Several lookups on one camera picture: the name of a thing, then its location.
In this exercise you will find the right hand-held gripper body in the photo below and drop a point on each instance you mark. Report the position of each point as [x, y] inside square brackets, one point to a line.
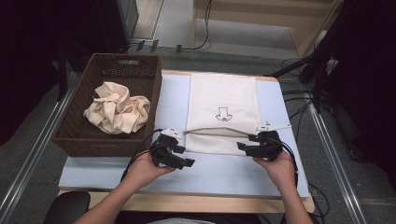
[271, 144]

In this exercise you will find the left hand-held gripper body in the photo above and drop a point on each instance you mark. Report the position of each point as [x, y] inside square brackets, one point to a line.
[162, 146]

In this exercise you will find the cream cloth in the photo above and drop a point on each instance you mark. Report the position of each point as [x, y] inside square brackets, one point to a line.
[116, 109]

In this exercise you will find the brown wicker basket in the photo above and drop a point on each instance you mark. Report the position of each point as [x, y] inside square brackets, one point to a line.
[93, 137]

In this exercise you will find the person's right hand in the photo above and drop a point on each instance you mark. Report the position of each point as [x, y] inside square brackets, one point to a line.
[280, 169]

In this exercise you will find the person's left hand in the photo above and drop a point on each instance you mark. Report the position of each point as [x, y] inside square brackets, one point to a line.
[144, 169]

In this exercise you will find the pale blue table board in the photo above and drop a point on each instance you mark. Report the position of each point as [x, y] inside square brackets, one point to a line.
[218, 177]

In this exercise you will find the person's grey clothing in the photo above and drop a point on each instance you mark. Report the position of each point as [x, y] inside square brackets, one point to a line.
[180, 221]

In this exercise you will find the black tripod stand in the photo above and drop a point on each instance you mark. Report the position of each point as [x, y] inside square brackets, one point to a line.
[317, 65]

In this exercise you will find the black plugs on floor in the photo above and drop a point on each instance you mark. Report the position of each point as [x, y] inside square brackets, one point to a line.
[146, 45]

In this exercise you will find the black chair armrest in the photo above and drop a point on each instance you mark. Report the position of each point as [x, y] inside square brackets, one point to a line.
[67, 207]

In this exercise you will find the metal floor rail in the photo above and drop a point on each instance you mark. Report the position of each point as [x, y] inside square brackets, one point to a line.
[34, 149]
[336, 155]

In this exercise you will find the light wooden frame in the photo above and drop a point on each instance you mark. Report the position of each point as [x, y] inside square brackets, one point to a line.
[280, 18]

